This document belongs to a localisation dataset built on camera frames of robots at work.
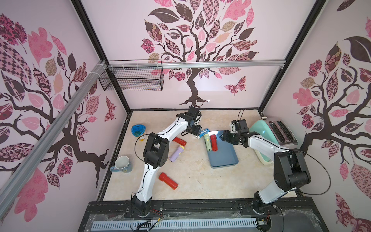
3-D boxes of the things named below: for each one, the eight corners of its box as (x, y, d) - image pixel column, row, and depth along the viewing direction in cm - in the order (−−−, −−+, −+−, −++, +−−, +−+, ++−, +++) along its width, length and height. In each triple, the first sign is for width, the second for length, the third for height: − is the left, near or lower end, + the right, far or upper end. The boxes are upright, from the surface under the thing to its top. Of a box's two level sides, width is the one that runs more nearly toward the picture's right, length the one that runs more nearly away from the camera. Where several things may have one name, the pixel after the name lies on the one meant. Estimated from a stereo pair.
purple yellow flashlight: (168, 159, 93) (167, 158, 91) (180, 146, 99) (180, 144, 97) (172, 163, 92) (171, 161, 90) (184, 149, 98) (184, 147, 96)
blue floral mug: (117, 175, 87) (109, 168, 80) (121, 162, 92) (114, 155, 85) (133, 175, 87) (127, 168, 79) (136, 162, 92) (131, 155, 85)
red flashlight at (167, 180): (158, 178, 86) (157, 176, 83) (162, 173, 88) (161, 171, 85) (174, 191, 81) (174, 189, 79) (178, 185, 83) (178, 183, 81)
